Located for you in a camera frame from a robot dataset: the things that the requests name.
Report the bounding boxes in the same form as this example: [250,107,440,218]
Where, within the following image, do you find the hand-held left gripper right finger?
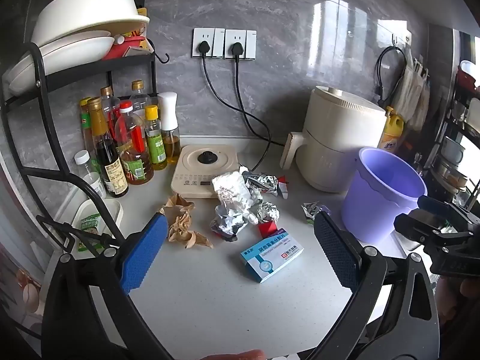
[313,212,440,350]

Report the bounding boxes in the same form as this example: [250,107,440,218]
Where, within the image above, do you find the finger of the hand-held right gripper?
[417,194,466,220]
[394,210,449,241]

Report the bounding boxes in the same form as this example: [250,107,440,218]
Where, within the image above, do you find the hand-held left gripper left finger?
[42,213,169,350]

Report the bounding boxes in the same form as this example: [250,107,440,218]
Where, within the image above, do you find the brown paper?
[159,194,214,250]

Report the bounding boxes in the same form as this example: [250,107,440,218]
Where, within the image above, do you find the purple plastic bucket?
[340,147,428,244]

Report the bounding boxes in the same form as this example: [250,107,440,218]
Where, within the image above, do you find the green silver wrapper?
[302,201,332,226]

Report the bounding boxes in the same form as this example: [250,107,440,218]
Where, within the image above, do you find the blue medicine box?
[240,227,304,284]

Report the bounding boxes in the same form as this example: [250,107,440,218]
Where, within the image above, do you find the small red packet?
[258,221,279,238]

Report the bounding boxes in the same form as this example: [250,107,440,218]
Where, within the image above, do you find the foil ball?
[257,201,281,224]

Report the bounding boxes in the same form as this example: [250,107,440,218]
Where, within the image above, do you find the white printed paper bag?
[212,170,259,214]

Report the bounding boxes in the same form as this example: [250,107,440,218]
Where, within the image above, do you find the foil sheet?
[240,167,286,199]

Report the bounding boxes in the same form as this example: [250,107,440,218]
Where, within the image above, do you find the person's right hand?
[435,275,480,331]

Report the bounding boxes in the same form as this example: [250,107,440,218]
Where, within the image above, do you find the person's left hand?
[202,349,267,360]

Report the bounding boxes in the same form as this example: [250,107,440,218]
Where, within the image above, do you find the stainless steel pot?
[431,159,470,193]

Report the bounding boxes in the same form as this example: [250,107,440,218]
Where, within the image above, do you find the white enamel bowl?
[441,137,466,164]

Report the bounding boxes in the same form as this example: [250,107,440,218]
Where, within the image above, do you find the black tiered kitchen shelf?
[431,30,480,211]

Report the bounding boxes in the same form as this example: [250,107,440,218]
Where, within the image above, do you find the cream induction cooker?
[170,144,241,199]

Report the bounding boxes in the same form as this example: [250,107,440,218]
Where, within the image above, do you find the yellow detergent bottle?
[378,106,406,154]

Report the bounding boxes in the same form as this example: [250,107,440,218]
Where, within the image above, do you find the dark soy sauce bottle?
[88,97,130,198]

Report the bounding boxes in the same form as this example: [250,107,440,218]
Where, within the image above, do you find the red cap oil bottle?
[114,101,155,185]

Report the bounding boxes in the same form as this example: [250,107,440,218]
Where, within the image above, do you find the yellow cap green label bottle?
[144,105,168,171]

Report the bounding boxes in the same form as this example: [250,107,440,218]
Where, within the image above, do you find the small clear white cap bottle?
[74,150,107,199]

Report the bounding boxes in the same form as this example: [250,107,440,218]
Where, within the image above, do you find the hanging beige cloth bags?
[390,55,431,133]

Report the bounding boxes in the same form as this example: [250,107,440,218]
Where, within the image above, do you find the cream air fryer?
[280,85,388,194]

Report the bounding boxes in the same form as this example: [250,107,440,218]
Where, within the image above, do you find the red pot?
[455,60,480,95]

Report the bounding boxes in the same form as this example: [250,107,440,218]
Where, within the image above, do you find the slim green label bottle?
[79,97,96,152]

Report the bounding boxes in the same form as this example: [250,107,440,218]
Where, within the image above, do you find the gold cap clear bottle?
[100,86,121,128]
[130,80,151,114]

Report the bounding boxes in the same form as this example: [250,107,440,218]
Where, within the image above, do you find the black dish rack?
[0,0,170,256]

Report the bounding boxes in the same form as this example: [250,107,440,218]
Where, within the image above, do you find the yellow snack packet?
[125,28,154,54]

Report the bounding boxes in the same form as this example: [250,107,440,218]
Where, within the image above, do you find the red plastic container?
[103,35,148,61]

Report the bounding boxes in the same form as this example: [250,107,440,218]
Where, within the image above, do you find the cream plate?
[35,30,115,62]
[5,39,113,96]

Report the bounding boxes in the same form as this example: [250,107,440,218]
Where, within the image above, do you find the large cream bowl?
[32,0,151,46]

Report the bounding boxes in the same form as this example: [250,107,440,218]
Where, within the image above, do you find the hanging black cable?
[375,45,407,107]

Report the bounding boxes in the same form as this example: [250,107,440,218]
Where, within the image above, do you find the black power cable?
[198,40,272,173]
[229,42,291,147]

